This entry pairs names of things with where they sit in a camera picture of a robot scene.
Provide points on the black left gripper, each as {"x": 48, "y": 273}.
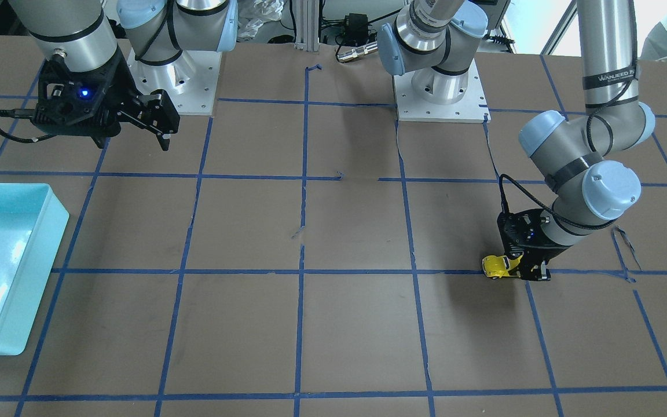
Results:
{"x": 549, "y": 253}

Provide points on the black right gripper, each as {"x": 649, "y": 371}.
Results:
{"x": 114, "y": 81}

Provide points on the yellow beetle toy car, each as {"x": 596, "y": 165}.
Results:
{"x": 504, "y": 266}

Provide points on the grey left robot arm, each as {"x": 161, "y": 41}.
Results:
{"x": 439, "y": 39}

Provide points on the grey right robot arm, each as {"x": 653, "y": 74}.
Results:
{"x": 158, "y": 32}

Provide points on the light blue plastic bin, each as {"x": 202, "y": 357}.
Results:
{"x": 32, "y": 224}

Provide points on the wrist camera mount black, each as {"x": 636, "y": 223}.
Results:
{"x": 522, "y": 229}

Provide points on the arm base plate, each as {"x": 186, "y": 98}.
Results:
{"x": 191, "y": 80}
{"x": 428, "y": 96}

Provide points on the aluminium frame post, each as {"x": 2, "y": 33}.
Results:
{"x": 307, "y": 18}

